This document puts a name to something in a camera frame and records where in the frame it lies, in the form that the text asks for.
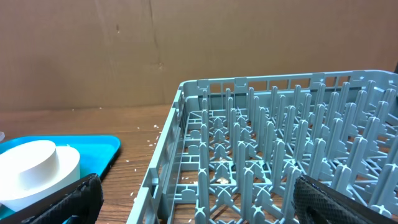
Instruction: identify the grey dishwasher rack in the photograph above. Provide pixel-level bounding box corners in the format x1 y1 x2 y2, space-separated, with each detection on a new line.
127 70 397 223

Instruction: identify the teal plastic tray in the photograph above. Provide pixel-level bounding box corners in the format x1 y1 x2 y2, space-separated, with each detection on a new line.
1 135 121 218

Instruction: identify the pale green bowl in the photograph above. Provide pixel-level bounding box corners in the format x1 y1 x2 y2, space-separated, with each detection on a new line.
1 146 80 212

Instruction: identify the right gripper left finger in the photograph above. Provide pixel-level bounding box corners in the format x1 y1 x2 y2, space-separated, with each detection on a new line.
1 173 104 224

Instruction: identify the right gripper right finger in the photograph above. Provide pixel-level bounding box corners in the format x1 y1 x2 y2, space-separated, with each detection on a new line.
292 175 397 224

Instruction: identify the white cup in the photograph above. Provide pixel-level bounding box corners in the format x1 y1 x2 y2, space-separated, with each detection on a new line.
1 140 59 191

